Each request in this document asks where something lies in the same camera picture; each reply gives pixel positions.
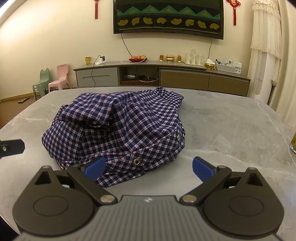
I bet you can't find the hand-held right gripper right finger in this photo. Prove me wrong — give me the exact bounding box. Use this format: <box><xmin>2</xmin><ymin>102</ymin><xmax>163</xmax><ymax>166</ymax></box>
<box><xmin>179</xmin><ymin>156</ymin><xmax>266</xmax><ymax>205</ymax></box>

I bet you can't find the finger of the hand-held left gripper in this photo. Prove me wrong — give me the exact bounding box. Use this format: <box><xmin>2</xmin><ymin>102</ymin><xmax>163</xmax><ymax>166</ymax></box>
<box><xmin>0</xmin><ymin>139</ymin><xmax>25</xmax><ymax>159</ymax></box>

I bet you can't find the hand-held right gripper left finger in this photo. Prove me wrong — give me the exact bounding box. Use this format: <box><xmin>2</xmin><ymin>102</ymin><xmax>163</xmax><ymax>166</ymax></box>
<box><xmin>34</xmin><ymin>156</ymin><xmax>118</xmax><ymax>206</ymax></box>

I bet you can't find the navy plaid shirt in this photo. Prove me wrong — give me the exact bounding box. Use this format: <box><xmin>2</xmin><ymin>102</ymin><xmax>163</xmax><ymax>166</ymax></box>
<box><xmin>42</xmin><ymin>86</ymin><xmax>186</xmax><ymax>188</ymax></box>

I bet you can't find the green plastic chair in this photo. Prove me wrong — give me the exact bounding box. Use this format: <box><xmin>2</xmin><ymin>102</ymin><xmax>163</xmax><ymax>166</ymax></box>
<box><xmin>32</xmin><ymin>68</ymin><xmax>50</xmax><ymax>100</ymax></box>

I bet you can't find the pink plastic chair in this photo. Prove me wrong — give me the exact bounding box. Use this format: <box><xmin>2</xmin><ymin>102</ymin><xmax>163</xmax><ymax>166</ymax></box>
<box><xmin>48</xmin><ymin>64</ymin><xmax>72</xmax><ymax>93</ymax></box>

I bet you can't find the grey and brown tv cabinet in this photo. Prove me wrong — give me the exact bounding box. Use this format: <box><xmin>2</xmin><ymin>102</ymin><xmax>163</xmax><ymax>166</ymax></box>
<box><xmin>73</xmin><ymin>61</ymin><xmax>251</xmax><ymax>97</ymax></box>

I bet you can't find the white organizer box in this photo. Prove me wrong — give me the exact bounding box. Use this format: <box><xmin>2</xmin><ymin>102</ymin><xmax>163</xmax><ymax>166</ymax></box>
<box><xmin>215</xmin><ymin>59</ymin><xmax>242</xmax><ymax>74</ymax></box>

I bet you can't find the light window curtain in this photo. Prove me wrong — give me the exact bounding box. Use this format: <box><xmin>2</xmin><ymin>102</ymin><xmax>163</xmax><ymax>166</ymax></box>
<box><xmin>269</xmin><ymin>0</ymin><xmax>296</xmax><ymax>130</ymax></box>

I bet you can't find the red fruit plate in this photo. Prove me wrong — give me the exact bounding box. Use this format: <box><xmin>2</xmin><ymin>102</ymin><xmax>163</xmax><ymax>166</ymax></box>
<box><xmin>129</xmin><ymin>55</ymin><xmax>148</xmax><ymax>63</ymax></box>

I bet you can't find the lace-covered standing air conditioner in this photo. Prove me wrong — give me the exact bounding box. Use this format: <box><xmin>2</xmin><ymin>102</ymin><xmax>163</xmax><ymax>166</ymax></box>
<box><xmin>247</xmin><ymin>0</ymin><xmax>284</xmax><ymax>106</ymax></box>

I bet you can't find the black power strip cable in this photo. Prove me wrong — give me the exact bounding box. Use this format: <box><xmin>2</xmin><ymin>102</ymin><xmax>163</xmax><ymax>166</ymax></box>
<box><xmin>91</xmin><ymin>55</ymin><xmax>102</xmax><ymax>88</ymax></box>

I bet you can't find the white cable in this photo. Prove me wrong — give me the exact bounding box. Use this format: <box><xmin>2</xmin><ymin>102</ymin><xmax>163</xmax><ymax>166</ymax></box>
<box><xmin>139</xmin><ymin>76</ymin><xmax>160</xmax><ymax>83</ymax></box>

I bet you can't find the black television cable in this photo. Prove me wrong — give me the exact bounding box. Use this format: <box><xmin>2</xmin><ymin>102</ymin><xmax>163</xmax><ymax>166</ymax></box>
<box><xmin>207</xmin><ymin>38</ymin><xmax>213</xmax><ymax>63</ymax></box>
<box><xmin>120</xmin><ymin>33</ymin><xmax>136</xmax><ymax>58</ymax></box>

